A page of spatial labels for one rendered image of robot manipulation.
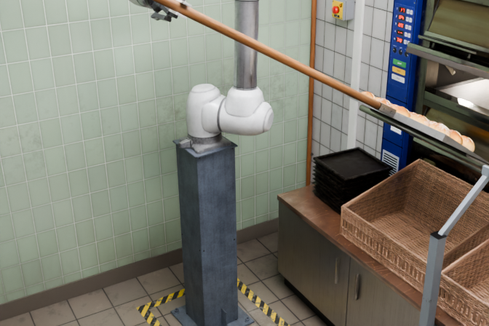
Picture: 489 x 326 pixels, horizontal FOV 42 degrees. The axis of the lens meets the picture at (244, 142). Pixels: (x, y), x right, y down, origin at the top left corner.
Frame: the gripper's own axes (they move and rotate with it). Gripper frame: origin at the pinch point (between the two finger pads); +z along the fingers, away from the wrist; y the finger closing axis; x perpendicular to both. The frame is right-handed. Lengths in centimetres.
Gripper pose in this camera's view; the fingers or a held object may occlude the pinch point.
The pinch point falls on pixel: (180, 7)
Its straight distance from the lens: 194.4
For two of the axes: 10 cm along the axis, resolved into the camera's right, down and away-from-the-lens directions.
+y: -4.3, 8.9, 1.3
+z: 4.9, 3.6, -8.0
